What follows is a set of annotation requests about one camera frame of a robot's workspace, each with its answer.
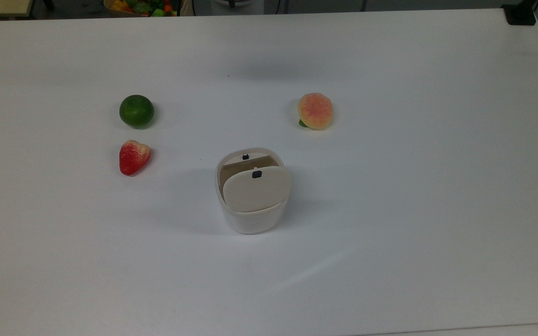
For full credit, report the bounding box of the cream garbage bin lid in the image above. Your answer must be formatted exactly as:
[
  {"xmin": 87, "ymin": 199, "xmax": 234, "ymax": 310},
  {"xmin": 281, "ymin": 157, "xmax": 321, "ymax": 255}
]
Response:
[{"xmin": 222, "ymin": 165, "xmax": 292, "ymax": 214}]

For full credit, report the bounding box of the cream garbage bin body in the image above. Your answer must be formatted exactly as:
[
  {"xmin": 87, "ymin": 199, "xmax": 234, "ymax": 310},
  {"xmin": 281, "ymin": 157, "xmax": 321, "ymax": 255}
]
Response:
[{"xmin": 215, "ymin": 147, "xmax": 292, "ymax": 235}]

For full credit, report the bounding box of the orange toy peach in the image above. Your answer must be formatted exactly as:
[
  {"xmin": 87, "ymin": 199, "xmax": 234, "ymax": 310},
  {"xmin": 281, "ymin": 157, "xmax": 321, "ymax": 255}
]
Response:
[{"xmin": 297, "ymin": 92, "xmax": 334, "ymax": 131}]

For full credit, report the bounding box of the red toy strawberry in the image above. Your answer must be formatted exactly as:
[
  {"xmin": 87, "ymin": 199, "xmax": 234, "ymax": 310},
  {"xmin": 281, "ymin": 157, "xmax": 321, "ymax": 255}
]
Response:
[{"xmin": 119, "ymin": 140, "xmax": 152, "ymax": 176}]

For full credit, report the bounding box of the green toy lime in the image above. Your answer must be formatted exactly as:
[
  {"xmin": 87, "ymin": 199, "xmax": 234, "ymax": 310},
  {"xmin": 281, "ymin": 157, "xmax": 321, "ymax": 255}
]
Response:
[{"xmin": 119, "ymin": 95, "xmax": 155, "ymax": 129}]

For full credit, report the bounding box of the box of toy produce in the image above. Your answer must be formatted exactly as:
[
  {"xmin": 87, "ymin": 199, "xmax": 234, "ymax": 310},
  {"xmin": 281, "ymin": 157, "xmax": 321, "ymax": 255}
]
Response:
[{"xmin": 103, "ymin": 0, "xmax": 191, "ymax": 18}]

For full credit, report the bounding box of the adjacent white table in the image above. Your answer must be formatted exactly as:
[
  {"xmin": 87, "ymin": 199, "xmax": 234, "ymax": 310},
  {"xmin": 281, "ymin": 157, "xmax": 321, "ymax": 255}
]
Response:
[{"xmin": 353, "ymin": 322, "xmax": 538, "ymax": 336}]

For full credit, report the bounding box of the black table clamp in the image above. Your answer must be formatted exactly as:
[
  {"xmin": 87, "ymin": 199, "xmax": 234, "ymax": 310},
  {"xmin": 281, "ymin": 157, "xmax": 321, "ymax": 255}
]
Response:
[{"xmin": 502, "ymin": 0, "xmax": 538, "ymax": 26}]

